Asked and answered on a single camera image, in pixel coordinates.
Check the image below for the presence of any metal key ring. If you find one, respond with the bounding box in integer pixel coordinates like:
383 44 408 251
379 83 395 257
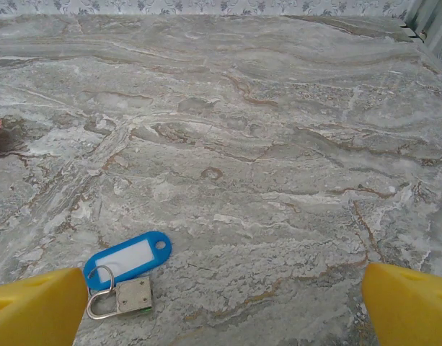
86 265 115 289

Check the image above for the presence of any aluminium corner post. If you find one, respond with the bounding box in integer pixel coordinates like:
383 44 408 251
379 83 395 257
404 0 441 46

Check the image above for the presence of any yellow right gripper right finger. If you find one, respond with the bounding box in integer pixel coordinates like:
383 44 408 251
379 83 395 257
361 262 442 346

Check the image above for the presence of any blue plastic key tag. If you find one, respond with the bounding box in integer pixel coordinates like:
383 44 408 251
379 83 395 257
83 231 173 292

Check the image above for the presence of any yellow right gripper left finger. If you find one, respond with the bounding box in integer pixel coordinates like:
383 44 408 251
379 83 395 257
0 267 89 346

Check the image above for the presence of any small silver padlock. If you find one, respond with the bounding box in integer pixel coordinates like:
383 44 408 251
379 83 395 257
86 276 153 320

